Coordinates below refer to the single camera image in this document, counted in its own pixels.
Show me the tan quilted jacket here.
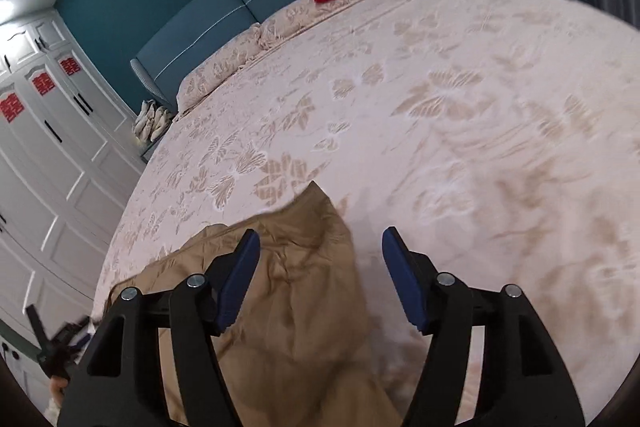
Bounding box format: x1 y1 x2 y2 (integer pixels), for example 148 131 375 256
100 180 407 427

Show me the white panelled wardrobe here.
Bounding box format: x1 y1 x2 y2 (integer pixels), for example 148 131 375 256
0 4 148 408

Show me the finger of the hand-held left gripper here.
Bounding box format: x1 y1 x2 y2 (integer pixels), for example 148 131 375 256
24 304 53 358

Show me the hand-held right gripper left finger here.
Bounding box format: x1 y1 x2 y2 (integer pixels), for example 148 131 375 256
56 229 262 427

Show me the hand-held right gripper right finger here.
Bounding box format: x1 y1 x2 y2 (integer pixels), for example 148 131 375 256
381 227 587 427

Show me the pile of cream clothes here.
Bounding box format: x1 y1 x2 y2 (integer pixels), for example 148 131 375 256
131 99 175 142

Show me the pink floral bedspread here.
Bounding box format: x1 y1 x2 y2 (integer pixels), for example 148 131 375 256
92 0 640 427

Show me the pink floral pillow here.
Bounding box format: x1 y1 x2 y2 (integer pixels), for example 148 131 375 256
176 23 263 114
257 0 381 54

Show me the grey-blue nightstand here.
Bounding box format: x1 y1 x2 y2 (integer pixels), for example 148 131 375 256
139 119 177 164

